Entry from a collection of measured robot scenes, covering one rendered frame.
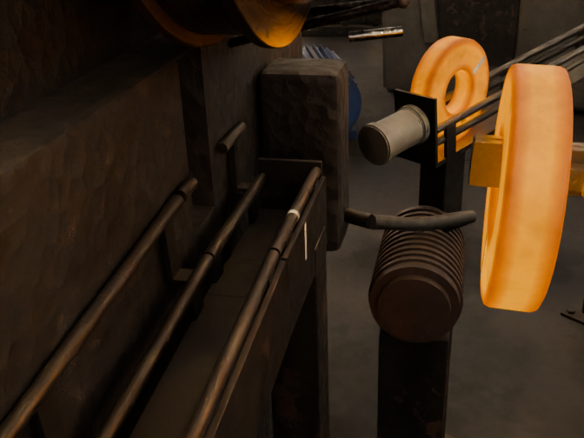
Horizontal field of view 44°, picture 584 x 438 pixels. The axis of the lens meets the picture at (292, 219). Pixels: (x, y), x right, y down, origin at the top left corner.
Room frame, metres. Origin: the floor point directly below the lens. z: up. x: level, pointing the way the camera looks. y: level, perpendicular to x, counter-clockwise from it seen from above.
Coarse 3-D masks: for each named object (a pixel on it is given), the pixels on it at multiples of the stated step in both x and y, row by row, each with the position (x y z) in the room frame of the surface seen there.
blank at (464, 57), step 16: (432, 48) 1.04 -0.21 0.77; (448, 48) 1.03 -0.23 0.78; (464, 48) 1.05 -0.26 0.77; (480, 48) 1.08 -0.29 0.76; (432, 64) 1.02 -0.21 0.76; (448, 64) 1.03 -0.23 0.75; (464, 64) 1.05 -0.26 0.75; (480, 64) 1.08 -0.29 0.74; (416, 80) 1.02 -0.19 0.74; (432, 80) 1.00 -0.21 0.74; (448, 80) 1.03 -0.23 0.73; (464, 80) 1.08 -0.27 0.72; (480, 80) 1.08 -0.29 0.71; (432, 96) 1.01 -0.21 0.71; (464, 96) 1.08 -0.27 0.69; (480, 96) 1.09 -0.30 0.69; (448, 112) 1.03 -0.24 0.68; (480, 112) 1.09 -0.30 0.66
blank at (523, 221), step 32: (512, 96) 0.40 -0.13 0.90; (544, 96) 0.39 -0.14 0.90; (512, 128) 0.38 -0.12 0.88; (544, 128) 0.38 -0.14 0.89; (512, 160) 0.37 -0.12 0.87; (544, 160) 0.36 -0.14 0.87; (512, 192) 0.36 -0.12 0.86; (544, 192) 0.36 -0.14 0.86; (512, 224) 0.35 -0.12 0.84; (544, 224) 0.35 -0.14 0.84; (512, 256) 0.35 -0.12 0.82; (544, 256) 0.35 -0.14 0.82; (512, 288) 0.36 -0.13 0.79; (544, 288) 0.35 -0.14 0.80
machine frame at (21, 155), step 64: (0, 0) 0.50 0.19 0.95; (64, 0) 0.58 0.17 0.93; (0, 64) 0.48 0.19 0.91; (64, 64) 0.56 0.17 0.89; (128, 64) 0.61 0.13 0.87; (192, 64) 0.70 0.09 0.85; (256, 64) 0.88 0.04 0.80; (0, 128) 0.46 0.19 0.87; (64, 128) 0.45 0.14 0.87; (128, 128) 0.53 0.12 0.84; (192, 128) 0.70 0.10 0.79; (256, 128) 0.86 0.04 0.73; (0, 192) 0.37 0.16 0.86; (64, 192) 0.43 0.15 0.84; (128, 192) 0.51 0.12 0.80; (0, 256) 0.36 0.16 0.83; (64, 256) 0.42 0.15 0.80; (192, 256) 0.62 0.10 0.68; (0, 320) 0.35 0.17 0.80; (64, 320) 0.40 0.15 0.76; (128, 320) 0.48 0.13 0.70; (0, 384) 0.33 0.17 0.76; (64, 384) 0.39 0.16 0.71
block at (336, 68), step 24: (264, 72) 0.86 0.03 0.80; (288, 72) 0.85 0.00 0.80; (312, 72) 0.84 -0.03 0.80; (336, 72) 0.84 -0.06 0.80; (264, 96) 0.85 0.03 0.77; (288, 96) 0.84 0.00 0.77; (312, 96) 0.84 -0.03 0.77; (336, 96) 0.83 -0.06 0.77; (264, 120) 0.85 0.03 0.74; (288, 120) 0.84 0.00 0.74; (312, 120) 0.84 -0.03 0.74; (336, 120) 0.83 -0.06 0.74; (264, 144) 0.85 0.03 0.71; (288, 144) 0.84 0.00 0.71; (312, 144) 0.84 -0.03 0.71; (336, 144) 0.83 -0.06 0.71; (336, 168) 0.83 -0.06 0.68; (336, 192) 0.83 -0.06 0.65; (336, 216) 0.83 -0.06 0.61; (336, 240) 0.83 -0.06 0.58
